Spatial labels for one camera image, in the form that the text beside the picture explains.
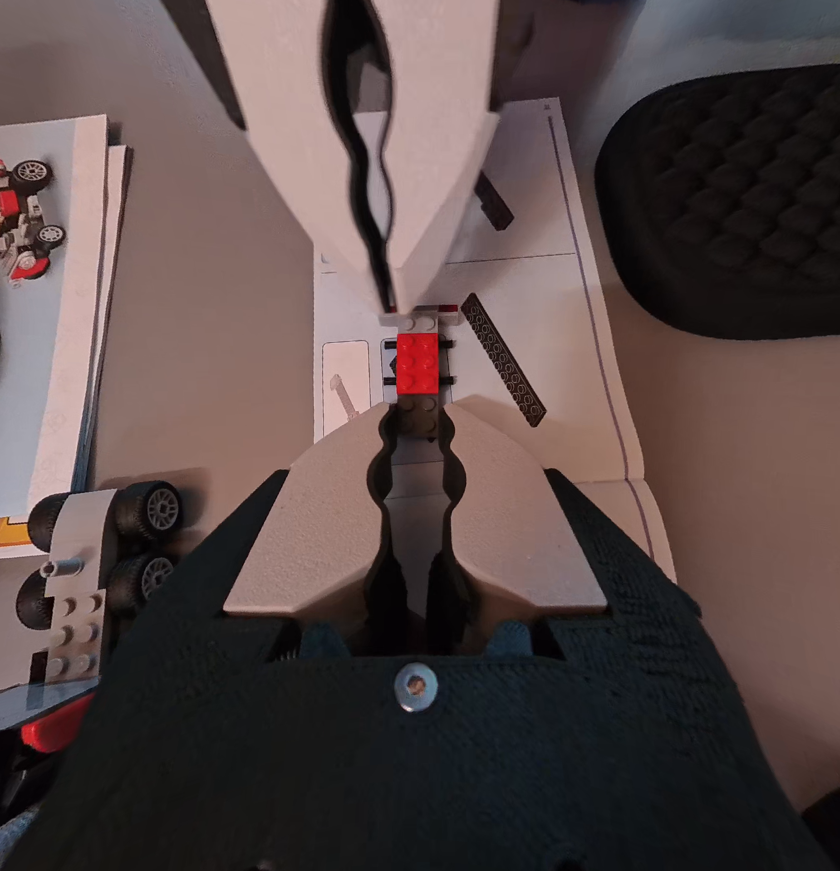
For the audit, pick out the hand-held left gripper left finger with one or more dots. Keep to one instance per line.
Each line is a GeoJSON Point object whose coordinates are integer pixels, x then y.
{"type": "Point", "coordinates": [304, 537]}

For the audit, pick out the grey red lego assembly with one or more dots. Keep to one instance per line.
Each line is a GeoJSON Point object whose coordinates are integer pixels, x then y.
{"type": "Point", "coordinates": [418, 364]}

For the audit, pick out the black red lego truck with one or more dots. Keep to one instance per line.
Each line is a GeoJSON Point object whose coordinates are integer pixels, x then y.
{"type": "Point", "coordinates": [86, 531]}

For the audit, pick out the open lego instruction booklet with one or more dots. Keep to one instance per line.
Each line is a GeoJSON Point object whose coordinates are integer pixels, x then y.
{"type": "Point", "coordinates": [529, 272]}

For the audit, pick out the yellow mark instruction booklet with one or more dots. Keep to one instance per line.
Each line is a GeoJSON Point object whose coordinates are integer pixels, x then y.
{"type": "Point", "coordinates": [4, 534]}

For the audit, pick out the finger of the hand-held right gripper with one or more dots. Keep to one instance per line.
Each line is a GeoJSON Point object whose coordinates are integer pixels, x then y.
{"type": "Point", "coordinates": [440, 136]}
{"type": "Point", "coordinates": [277, 102]}

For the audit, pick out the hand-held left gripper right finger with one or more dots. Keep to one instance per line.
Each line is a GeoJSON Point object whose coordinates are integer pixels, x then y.
{"type": "Point", "coordinates": [522, 537]}

